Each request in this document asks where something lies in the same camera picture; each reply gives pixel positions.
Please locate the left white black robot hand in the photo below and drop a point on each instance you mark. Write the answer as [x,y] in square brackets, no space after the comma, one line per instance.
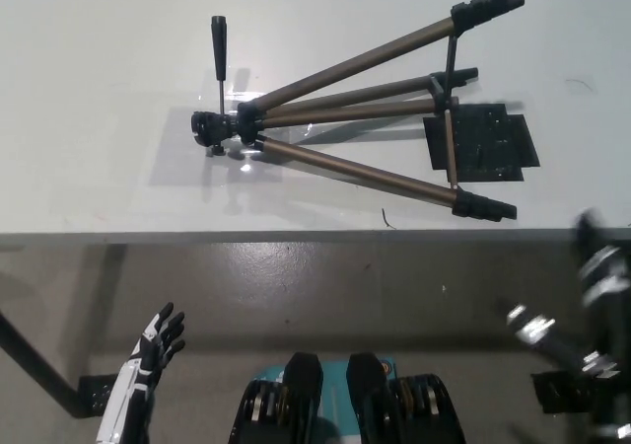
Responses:
[130,390]

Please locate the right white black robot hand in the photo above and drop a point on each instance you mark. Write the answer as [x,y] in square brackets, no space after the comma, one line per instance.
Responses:
[609,286]

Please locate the bronze black camera tripod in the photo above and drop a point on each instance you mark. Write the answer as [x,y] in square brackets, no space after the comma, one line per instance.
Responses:
[345,65]

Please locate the black metal table leg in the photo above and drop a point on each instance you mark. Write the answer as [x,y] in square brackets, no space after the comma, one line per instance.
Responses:
[34,360]

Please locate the black teal robot torso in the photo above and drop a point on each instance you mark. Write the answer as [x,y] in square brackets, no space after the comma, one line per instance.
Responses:
[362,404]

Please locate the black tape patch on table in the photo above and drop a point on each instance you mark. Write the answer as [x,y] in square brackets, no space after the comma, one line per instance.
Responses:
[493,143]

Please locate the thin dark thread scrap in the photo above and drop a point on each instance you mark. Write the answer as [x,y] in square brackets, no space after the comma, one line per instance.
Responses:
[386,218]

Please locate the clear tape patch on table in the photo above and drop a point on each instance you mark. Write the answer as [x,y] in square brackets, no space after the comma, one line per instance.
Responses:
[187,158]

